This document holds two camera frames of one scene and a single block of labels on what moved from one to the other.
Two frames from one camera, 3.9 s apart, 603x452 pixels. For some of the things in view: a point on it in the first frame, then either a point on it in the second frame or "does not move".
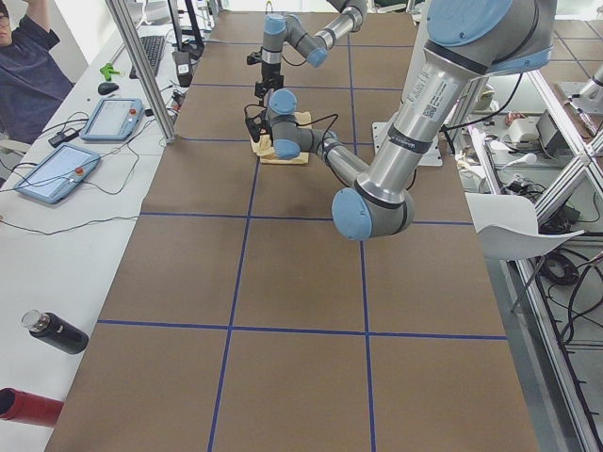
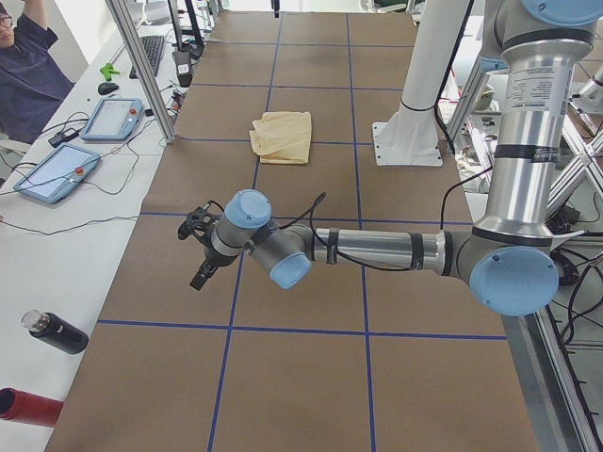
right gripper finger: [261, 90] -> [275, 5]
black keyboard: [154, 47] does not move
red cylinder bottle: [23, 406] does not move
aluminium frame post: [121, 15] does not move
